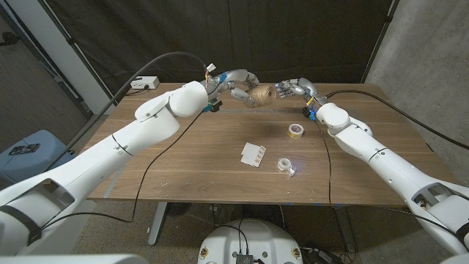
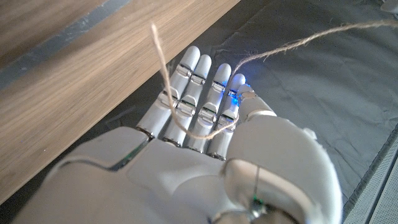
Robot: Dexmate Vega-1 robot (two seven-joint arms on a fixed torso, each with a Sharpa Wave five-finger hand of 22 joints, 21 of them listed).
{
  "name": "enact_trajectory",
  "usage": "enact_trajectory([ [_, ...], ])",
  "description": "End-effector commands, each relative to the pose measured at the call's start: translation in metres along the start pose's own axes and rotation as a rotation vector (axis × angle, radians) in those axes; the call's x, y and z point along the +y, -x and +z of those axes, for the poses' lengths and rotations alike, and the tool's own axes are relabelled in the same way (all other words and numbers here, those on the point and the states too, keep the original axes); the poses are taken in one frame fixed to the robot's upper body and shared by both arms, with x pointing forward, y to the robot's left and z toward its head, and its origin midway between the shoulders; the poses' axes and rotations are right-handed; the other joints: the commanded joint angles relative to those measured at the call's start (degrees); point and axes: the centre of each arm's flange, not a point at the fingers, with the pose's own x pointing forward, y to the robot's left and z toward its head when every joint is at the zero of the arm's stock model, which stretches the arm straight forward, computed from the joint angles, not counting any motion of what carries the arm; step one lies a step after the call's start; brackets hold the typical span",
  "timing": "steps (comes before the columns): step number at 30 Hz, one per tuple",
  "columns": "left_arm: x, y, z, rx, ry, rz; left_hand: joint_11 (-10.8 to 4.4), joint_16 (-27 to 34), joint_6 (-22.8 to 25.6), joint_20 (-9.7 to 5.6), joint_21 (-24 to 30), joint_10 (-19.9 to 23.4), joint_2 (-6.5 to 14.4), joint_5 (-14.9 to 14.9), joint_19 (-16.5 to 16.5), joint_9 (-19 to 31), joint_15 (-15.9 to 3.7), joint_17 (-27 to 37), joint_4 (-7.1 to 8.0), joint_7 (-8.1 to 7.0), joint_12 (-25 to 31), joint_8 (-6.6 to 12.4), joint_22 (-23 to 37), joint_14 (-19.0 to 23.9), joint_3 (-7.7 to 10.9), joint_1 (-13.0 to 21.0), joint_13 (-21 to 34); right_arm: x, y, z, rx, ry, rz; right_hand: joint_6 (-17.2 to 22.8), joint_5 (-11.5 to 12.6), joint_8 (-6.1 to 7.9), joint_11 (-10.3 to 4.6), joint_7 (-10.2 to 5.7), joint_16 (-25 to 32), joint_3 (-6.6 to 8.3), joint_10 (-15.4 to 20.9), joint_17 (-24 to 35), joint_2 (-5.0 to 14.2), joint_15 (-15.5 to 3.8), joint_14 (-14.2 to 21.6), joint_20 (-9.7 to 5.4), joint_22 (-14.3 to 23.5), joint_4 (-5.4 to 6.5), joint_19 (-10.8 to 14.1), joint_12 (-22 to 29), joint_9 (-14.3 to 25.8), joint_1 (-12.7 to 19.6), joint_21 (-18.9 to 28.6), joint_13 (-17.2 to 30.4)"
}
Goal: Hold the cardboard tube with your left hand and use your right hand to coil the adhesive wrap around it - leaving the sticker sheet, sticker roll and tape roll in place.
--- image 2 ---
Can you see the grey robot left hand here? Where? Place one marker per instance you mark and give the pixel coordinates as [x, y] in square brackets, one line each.
[391, 4]

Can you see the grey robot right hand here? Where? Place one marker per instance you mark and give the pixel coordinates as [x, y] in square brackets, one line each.
[186, 174]

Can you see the brown twine strand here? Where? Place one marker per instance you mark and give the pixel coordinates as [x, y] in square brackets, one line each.
[164, 77]

